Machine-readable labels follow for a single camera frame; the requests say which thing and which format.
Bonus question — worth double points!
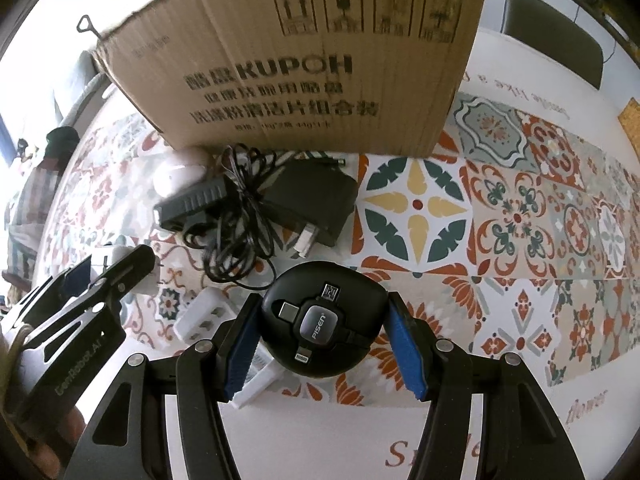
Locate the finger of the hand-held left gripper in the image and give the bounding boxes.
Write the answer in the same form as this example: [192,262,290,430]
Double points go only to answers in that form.
[60,244,159,328]
[15,254,96,317]

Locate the black tangled cable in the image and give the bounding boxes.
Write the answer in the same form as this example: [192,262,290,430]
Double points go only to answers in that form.
[181,144,351,292]

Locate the cork board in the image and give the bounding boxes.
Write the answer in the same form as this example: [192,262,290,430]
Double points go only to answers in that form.
[617,99,640,147]

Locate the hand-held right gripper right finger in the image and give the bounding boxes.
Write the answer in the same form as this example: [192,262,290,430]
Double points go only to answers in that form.
[384,291,587,480]

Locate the black ribbed power adapter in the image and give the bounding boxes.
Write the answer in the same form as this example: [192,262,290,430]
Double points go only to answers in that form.
[151,175,232,233]

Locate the white multi-socket charger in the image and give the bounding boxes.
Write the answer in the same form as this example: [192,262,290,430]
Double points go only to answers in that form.
[174,286,242,345]

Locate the brown cardboard box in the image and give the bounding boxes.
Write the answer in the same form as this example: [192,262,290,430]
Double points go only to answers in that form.
[92,0,492,157]

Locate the grey sofa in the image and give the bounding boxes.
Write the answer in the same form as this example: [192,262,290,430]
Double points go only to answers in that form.
[52,49,108,126]

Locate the grey-green chair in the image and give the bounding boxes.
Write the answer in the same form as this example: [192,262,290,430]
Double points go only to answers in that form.
[500,0,604,92]

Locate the black round cable reel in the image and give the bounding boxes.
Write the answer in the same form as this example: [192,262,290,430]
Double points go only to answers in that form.
[256,260,391,380]

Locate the white flat charger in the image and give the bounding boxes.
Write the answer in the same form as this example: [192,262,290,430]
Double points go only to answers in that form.
[231,339,285,407]

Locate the black metal hook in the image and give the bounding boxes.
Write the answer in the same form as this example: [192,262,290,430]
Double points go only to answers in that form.
[76,14,103,41]

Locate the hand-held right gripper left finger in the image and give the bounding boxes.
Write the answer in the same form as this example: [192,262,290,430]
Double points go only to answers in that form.
[70,304,262,480]

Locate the white plug adapter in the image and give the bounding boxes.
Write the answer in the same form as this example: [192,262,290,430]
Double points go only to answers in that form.
[91,244,162,303]

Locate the patterned tablecloth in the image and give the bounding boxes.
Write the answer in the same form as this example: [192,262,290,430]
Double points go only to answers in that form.
[40,25,640,480]

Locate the white earbuds case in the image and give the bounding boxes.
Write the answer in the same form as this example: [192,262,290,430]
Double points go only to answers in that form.
[149,146,212,197]

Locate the person's left hand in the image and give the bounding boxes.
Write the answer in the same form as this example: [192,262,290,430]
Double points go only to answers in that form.
[0,402,90,480]

